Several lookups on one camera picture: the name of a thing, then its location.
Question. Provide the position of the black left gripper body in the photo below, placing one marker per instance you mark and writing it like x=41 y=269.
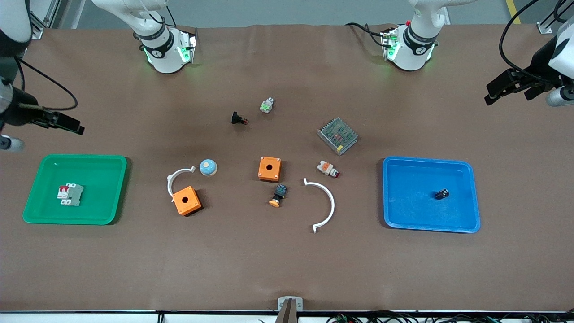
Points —
x=541 y=63

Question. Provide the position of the red white push button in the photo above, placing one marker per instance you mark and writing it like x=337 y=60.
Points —
x=326 y=168

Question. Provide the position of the green white push button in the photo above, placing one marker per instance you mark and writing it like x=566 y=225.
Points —
x=267 y=106

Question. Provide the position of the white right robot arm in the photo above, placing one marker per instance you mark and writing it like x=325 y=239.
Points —
x=161 y=49

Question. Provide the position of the orange push button box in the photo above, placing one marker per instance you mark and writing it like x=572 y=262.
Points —
x=274 y=175
x=193 y=206

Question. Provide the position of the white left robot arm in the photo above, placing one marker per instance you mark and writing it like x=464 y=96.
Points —
x=415 y=49

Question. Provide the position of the grey metal bracket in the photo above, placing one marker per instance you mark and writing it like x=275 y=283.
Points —
x=282 y=304

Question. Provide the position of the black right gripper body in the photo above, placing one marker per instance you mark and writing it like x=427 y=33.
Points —
x=20 y=112

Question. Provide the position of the yellow mushroom push button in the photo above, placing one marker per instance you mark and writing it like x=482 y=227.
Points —
x=280 y=190

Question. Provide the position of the blue plastic tray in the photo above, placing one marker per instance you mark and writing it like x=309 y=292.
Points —
x=412 y=197

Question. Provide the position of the green plastic tray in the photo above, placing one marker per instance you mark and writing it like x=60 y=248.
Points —
x=103 y=188

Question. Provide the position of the white table edge rail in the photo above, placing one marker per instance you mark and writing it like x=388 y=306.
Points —
x=89 y=316

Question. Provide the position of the black red push button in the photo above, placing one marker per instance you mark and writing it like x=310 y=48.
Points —
x=236 y=118

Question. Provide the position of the white circuit breaker red switch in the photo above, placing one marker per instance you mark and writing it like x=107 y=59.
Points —
x=74 y=195

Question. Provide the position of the metal mesh power supply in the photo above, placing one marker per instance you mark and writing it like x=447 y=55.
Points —
x=337 y=136

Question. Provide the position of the small black capacitor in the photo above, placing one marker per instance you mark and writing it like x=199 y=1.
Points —
x=442 y=194

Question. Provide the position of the aluminium frame profile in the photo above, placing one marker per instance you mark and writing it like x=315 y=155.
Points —
x=545 y=28
x=50 y=11

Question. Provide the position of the blue dome cap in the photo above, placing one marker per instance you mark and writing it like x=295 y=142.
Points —
x=210 y=170

